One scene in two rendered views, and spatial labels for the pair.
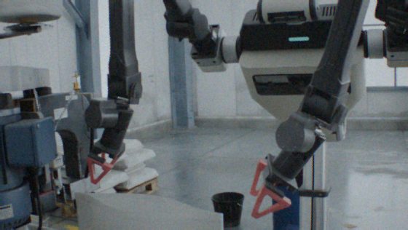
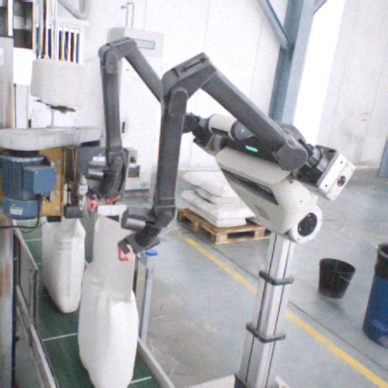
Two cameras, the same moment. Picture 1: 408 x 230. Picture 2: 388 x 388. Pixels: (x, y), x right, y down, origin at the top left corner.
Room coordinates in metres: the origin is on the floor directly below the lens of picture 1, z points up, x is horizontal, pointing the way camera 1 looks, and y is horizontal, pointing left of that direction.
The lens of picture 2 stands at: (-0.20, -0.94, 1.69)
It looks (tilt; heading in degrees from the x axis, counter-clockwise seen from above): 16 degrees down; 37
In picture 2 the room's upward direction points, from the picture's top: 6 degrees clockwise
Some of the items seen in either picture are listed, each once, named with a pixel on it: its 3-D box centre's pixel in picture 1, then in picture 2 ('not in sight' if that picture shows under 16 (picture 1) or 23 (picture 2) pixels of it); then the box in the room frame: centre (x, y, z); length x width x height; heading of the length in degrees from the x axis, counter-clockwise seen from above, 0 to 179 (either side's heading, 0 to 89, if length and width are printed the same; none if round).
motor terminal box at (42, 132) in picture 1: (33, 147); (40, 181); (0.78, 0.37, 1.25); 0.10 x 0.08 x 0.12; 0
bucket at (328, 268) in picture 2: (228, 209); (333, 279); (3.50, -0.12, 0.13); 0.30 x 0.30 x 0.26
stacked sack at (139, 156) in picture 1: (127, 157); not in sight; (4.51, 0.96, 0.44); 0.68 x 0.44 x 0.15; 155
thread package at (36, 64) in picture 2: not in sight; (47, 78); (1.02, 0.65, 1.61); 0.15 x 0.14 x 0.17; 65
